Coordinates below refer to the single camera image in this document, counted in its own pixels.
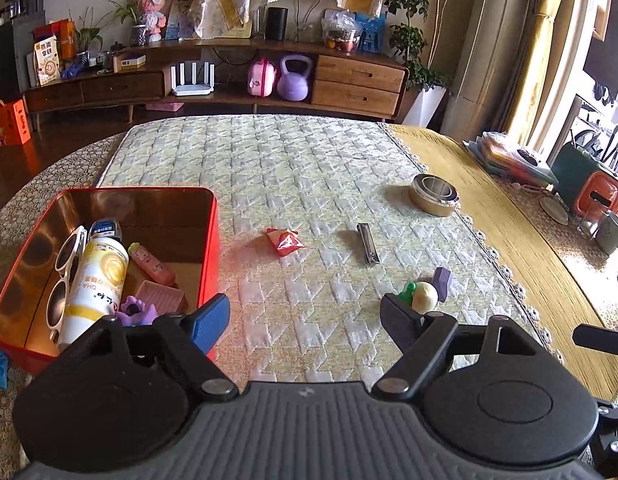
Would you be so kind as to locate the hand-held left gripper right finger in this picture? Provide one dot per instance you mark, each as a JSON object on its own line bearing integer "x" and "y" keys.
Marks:
{"x": 396, "y": 325}

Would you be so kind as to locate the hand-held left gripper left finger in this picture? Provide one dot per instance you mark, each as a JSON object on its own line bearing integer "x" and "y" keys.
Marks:
{"x": 209, "y": 322}

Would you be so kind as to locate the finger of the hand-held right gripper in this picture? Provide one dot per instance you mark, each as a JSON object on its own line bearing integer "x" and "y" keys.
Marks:
{"x": 604, "y": 340}
{"x": 614, "y": 447}

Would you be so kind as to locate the green and cream toy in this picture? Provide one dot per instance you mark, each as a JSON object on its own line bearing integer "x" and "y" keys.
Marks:
{"x": 424, "y": 297}

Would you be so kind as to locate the pink ridged plastic toy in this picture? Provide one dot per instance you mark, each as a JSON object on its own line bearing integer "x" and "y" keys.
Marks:
{"x": 159, "y": 297}

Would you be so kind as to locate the small purple block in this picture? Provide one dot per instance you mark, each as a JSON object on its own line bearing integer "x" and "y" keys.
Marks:
{"x": 443, "y": 280}

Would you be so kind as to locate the purple cartoon figurine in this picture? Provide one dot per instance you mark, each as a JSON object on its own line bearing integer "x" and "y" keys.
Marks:
{"x": 136, "y": 312}

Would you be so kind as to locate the pink cartoon tube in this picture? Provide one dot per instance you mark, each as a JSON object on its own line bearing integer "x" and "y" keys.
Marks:
{"x": 151, "y": 265}

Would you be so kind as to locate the metal nail clipper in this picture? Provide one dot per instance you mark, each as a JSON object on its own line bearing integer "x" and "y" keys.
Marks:
{"x": 367, "y": 245}

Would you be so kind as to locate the red snack packet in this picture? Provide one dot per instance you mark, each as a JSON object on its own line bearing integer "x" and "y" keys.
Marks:
{"x": 286, "y": 242}

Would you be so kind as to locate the yellow and white bottle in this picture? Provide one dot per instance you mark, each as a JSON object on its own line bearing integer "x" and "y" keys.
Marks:
{"x": 94, "y": 285}

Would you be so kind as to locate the round metal ashtray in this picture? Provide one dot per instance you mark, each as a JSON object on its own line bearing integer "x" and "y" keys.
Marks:
{"x": 431, "y": 205}

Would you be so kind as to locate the red tin box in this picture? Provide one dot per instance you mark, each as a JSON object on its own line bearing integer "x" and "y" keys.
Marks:
{"x": 139, "y": 210}

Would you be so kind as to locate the black oval packet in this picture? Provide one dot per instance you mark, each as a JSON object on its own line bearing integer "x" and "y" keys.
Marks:
{"x": 105, "y": 230}

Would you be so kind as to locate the white sunglasses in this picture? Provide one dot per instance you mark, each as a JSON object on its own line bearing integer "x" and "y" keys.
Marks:
{"x": 69, "y": 260}

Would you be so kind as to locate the green mug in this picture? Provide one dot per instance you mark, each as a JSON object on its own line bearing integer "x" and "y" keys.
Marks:
{"x": 611, "y": 235}

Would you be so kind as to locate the clear glass cup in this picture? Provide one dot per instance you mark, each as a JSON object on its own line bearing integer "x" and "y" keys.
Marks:
{"x": 589, "y": 220}

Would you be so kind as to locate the white round lid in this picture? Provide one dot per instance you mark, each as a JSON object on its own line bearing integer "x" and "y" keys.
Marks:
{"x": 554, "y": 210}

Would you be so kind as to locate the green and orange utensil box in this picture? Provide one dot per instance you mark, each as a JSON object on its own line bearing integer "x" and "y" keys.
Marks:
{"x": 569, "y": 175}

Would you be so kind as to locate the quilted cream mat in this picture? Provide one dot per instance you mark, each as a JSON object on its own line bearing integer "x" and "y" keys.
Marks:
{"x": 314, "y": 170}

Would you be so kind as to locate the bunch of kitchen utensils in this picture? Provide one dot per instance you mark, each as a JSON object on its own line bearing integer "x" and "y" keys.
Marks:
{"x": 606, "y": 152}

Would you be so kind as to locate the stack of colourful folders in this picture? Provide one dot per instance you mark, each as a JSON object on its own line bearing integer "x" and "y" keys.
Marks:
{"x": 499, "y": 155}

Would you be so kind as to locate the small black device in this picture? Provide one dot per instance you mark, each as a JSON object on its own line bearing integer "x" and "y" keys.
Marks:
{"x": 529, "y": 156}

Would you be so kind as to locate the washing machine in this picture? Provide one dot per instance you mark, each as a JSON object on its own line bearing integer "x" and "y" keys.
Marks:
{"x": 586, "y": 135}

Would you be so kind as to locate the pink flat box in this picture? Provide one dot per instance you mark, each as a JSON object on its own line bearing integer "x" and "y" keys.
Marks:
{"x": 165, "y": 106}

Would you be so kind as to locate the white router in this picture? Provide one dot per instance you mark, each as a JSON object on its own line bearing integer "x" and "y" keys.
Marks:
{"x": 193, "y": 90}

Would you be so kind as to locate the pink toy case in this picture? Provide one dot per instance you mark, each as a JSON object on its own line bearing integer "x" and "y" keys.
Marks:
{"x": 262, "y": 79}

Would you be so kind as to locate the purple kettlebell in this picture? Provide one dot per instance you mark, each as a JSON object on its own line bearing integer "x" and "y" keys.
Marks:
{"x": 293, "y": 85}

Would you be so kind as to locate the wooden television cabinet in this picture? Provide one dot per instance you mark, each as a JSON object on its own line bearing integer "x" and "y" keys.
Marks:
{"x": 359, "y": 72}

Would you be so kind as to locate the white and wood box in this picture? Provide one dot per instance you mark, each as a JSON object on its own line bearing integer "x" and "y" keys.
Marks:
{"x": 130, "y": 63}

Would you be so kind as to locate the orange gift bag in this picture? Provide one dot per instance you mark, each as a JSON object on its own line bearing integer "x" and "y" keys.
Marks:
{"x": 6, "y": 125}

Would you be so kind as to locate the tall potted tree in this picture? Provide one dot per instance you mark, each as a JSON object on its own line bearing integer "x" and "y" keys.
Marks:
{"x": 409, "y": 40}

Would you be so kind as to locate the yellow curtain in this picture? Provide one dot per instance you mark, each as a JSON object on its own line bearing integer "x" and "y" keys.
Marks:
{"x": 544, "y": 60}

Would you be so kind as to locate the small black kettle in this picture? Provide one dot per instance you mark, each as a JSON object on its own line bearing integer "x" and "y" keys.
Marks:
{"x": 117, "y": 46}

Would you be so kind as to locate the blue paper bag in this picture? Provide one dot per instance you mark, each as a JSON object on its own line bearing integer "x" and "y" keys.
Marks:
{"x": 373, "y": 35}

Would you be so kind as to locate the plastic bag of fruit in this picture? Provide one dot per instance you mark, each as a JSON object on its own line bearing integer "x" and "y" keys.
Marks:
{"x": 340, "y": 35}

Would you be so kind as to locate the potted plant in patterned vase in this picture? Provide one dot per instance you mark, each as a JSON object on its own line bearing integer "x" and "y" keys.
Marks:
{"x": 138, "y": 35}

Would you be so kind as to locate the white standing air conditioner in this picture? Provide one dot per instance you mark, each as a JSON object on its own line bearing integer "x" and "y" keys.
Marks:
{"x": 489, "y": 35}

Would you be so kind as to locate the printed snack bag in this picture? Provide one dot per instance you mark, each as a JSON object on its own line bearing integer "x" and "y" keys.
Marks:
{"x": 47, "y": 62}

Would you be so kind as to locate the black cylinder speaker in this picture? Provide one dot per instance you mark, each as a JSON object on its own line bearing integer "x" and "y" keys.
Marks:
{"x": 276, "y": 22}

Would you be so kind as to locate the small green potted plant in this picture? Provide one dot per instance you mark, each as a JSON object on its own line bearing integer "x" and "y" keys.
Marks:
{"x": 89, "y": 35}

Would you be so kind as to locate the pink plush doll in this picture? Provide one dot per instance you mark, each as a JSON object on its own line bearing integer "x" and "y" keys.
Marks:
{"x": 154, "y": 7}

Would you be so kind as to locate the red gift box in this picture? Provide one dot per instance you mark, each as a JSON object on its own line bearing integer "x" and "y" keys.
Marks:
{"x": 64, "y": 37}

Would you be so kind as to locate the black mini fridge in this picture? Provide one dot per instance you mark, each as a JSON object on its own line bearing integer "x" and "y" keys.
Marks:
{"x": 9, "y": 60}

